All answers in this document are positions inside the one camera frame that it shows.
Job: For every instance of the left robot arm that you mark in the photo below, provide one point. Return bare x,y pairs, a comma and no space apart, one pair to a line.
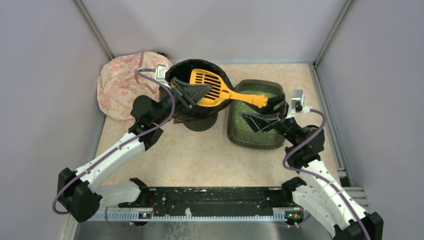
81,191

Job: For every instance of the yellow litter scoop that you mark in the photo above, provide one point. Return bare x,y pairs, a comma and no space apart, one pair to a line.
220,92

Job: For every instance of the aluminium frame rail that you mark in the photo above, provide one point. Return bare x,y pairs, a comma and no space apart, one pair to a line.
138,215

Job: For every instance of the dark grey litter box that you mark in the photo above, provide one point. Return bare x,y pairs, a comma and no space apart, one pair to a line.
244,132

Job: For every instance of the pink patterned cloth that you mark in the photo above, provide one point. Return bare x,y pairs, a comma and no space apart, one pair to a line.
119,85

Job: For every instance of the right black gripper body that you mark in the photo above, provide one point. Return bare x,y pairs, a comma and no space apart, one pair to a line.
282,112

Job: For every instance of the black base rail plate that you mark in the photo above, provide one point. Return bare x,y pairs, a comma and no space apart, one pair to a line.
227,203

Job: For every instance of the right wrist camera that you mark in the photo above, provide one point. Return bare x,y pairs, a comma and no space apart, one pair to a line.
297,104

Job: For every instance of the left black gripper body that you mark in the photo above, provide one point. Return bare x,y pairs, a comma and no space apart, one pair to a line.
178,93

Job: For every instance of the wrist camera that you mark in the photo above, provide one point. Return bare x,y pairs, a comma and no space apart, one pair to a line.
160,73
297,104

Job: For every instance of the black trash bin with bag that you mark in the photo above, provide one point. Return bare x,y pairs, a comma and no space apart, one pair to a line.
182,71

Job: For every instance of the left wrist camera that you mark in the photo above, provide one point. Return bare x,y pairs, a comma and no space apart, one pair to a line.
160,73

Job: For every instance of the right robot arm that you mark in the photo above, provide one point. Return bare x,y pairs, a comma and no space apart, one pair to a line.
314,189

